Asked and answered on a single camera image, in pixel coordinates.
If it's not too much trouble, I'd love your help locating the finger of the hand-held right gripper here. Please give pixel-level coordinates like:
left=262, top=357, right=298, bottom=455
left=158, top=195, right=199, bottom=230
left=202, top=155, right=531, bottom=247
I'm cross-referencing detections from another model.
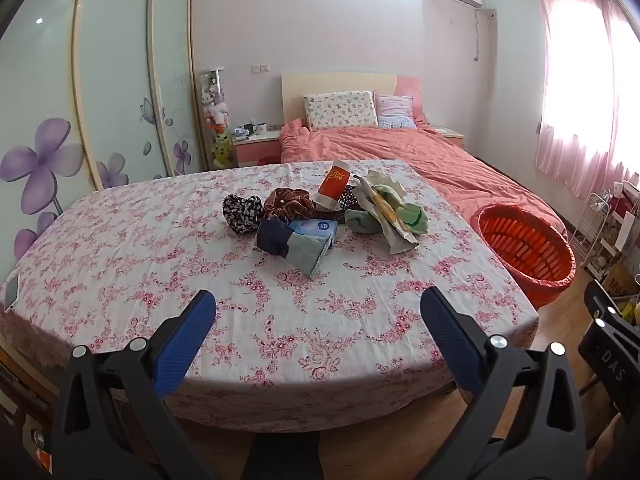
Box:
left=584, top=280, right=640, bottom=353

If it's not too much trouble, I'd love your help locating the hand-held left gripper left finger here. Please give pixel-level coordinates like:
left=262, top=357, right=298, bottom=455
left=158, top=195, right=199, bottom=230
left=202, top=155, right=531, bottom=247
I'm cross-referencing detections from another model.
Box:
left=52, top=289, right=226, bottom=480

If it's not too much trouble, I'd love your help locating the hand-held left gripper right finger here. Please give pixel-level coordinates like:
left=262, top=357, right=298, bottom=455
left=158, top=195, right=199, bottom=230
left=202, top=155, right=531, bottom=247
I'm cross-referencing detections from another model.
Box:
left=419, top=287, right=586, bottom=480

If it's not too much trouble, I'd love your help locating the orange laundry basket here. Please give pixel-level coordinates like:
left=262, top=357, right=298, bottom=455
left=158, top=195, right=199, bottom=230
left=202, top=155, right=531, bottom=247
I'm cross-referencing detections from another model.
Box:
left=470, top=204, right=577, bottom=311

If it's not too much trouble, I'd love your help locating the blue tissue pack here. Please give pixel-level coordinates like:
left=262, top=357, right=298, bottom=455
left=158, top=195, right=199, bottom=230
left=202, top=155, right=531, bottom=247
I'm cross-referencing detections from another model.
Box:
left=287, top=218, right=338, bottom=251

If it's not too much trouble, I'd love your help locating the cardboard box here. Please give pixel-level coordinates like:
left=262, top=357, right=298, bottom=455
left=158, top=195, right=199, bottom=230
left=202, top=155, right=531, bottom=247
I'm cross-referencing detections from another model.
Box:
left=602, top=260, right=637, bottom=297

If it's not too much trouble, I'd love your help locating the pink floral tablecloth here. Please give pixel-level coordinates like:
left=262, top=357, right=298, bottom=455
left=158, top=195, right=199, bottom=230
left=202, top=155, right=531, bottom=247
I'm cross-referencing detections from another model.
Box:
left=0, top=160, right=540, bottom=433

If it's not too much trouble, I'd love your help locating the green patterned sock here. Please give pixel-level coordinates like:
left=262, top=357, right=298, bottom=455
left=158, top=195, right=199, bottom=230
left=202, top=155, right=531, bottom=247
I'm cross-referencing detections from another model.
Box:
left=400, top=202, right=429, bottom=234

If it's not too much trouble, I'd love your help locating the dark floral cloth mask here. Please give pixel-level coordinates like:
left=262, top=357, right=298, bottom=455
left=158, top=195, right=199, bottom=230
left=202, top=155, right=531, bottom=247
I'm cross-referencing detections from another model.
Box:
left=222, top=194, right=263, bottom=234

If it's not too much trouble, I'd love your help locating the navy and grey sock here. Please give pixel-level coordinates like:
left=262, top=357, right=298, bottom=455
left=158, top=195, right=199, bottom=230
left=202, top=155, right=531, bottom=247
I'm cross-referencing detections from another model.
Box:
left=256, top=220, right=333, bottom=278

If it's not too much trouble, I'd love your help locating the grey green sock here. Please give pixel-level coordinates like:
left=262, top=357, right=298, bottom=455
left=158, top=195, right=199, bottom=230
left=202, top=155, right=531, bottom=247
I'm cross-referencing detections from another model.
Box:
left=345, top=208, right=382, bottom=235

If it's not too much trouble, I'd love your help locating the crumpled white wrapper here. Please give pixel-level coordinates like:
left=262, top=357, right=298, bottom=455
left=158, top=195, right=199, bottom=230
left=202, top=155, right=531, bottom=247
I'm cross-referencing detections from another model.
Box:
left=355, top=170, right=421, bottom=255

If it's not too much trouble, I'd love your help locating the brown scrunchie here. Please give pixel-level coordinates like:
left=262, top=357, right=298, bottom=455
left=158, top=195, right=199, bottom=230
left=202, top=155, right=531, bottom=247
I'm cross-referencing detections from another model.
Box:
left=263, top=187, right=318, bottom=221

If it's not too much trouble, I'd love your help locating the dark dotted cloth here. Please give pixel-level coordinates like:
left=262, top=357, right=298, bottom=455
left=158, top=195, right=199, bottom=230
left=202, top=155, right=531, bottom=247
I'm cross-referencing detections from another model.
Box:
left=337, top=185, right=361, bottom=211

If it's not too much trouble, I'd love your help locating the white phone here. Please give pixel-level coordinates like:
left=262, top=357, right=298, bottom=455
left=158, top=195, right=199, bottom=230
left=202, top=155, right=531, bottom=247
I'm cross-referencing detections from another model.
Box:
left=4, top=274, right=21, bottom=313

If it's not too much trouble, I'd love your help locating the orange duvet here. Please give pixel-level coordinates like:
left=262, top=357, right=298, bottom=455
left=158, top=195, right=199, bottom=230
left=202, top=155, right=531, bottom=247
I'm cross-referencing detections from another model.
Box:
left=279, top=119, right=568, bottom=241

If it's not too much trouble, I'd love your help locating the pink curtain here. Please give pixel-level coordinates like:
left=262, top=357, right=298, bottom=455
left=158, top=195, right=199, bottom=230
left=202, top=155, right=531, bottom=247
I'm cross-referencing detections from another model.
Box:
left=534, top=0, right=640, bottom=201

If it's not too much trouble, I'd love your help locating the green plush toy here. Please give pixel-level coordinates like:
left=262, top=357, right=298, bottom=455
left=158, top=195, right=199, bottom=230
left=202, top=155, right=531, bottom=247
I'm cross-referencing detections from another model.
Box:
left=210, top=127, right=236, bottom=168

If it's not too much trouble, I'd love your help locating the pink nightstand with mugs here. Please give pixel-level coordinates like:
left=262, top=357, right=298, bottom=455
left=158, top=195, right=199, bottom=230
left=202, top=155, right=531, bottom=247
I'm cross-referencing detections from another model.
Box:
left=232, top=131, right=282, bottom=167

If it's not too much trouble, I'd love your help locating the pink nightstand with book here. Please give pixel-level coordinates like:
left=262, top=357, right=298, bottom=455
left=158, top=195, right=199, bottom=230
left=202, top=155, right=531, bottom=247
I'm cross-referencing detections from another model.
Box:
left=434, top=126, right=466, bottom=147

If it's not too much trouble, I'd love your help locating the pink striped pillow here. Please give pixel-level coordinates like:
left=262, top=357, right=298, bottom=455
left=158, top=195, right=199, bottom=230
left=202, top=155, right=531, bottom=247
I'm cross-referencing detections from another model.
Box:
left=374, top=92, right=417, bottom=130

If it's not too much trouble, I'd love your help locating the clear tube of plush toys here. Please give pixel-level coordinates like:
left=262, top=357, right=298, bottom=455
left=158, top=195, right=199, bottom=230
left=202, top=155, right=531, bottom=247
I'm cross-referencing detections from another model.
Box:
left=199, top=67, right=232, bottom=133

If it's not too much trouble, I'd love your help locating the floral pillow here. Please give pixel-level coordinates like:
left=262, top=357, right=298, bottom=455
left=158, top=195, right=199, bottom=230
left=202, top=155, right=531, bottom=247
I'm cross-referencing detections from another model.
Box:
left=303, top=91, right=379, bottom=132

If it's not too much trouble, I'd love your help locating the wardrobe with purple flower doors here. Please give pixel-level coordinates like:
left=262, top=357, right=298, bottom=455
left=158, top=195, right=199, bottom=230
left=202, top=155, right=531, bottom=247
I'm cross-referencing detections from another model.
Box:
left=0, top=0, right=208, bottom=281

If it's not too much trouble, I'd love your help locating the beige and pink headboard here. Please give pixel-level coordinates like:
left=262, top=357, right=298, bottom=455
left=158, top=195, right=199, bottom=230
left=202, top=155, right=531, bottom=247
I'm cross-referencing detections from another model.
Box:
left=281, top=72, right=423, bottom=126

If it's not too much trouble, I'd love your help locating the white wire rack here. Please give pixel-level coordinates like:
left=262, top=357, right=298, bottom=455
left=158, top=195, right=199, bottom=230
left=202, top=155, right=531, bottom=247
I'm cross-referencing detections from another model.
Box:
left=570, top=190, right=617, bottom=272

